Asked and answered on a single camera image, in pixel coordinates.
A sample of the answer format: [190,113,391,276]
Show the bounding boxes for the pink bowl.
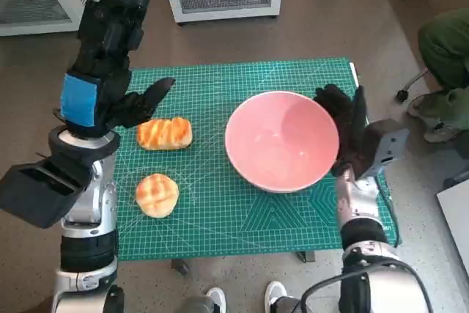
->
[224,90,340,194]

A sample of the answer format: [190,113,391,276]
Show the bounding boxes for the round toy bread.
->
[135,172,180,218]

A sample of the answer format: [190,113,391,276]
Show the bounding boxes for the office chair base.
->
[394,68,430,103]

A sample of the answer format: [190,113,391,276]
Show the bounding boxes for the person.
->
[407,7,469,145]

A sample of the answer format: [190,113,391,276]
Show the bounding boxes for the white shoe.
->
[265,280,289,313]
[205,287,227,313]

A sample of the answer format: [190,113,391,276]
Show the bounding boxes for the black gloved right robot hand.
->
[313,84,369,177]

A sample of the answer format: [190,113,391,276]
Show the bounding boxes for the green cutting mat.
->
[111,57,402,262]

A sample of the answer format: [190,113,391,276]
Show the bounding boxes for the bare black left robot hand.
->
[54,0,177,138]

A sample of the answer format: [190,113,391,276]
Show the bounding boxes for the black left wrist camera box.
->
[0,157,92,229]

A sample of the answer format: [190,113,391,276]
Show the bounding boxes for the white desk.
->
[435,180,469,266]

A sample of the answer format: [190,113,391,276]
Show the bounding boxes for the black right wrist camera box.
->
[361,118,410,182]

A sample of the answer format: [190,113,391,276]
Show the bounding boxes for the long braided toy bread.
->
[136,117,193,151]

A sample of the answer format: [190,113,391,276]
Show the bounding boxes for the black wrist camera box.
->
[361,118,410,182]
[0,157,92,229]

